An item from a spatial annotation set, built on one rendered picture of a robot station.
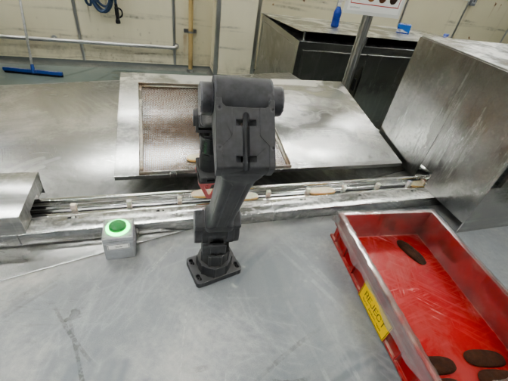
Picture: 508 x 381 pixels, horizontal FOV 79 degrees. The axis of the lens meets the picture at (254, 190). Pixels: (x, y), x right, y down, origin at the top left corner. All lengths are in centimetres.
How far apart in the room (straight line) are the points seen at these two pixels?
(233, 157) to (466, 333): 75
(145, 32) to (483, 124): 399
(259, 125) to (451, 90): 93
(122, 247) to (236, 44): 377
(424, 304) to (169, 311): 63
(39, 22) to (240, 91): 434
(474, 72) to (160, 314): 111
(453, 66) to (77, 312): 127
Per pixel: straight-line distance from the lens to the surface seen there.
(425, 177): 130
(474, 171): 118
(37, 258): 92
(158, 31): 453
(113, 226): 82
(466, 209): 120
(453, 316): 97
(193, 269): 80
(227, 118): 39
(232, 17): 428
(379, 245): 102
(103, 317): 78
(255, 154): 39
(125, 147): 110
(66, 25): 462
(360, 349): 80
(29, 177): 101
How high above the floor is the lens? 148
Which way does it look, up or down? 38 degrees down
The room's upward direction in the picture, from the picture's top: 10 degrees clockwise
